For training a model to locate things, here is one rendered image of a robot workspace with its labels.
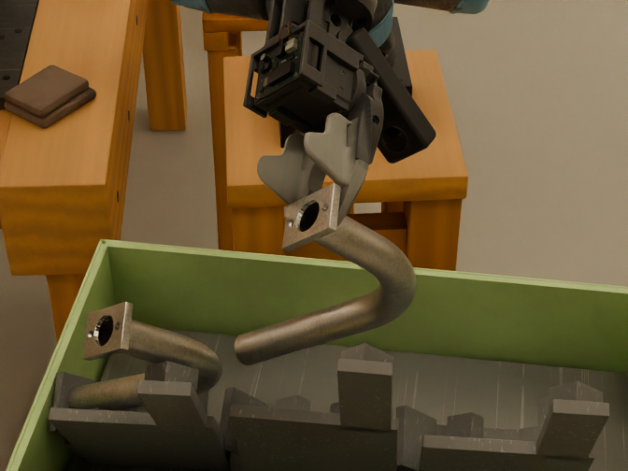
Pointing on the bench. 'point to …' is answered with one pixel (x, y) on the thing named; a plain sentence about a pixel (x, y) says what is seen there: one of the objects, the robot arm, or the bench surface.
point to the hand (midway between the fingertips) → (326, 221)
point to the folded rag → (49, 96)
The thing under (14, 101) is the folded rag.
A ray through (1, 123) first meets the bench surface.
